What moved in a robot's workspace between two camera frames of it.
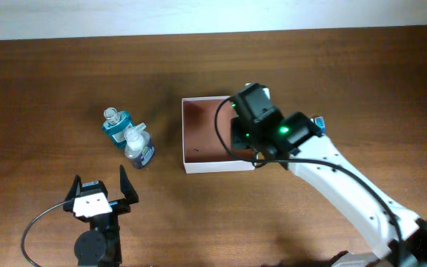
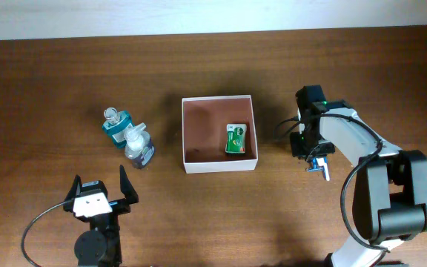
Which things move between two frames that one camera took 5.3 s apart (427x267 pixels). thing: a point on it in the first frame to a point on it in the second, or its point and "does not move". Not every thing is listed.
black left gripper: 130,194 does not move
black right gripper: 236,138 to 297,148
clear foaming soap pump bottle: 138,150 does not move
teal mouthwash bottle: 116,125 does not move
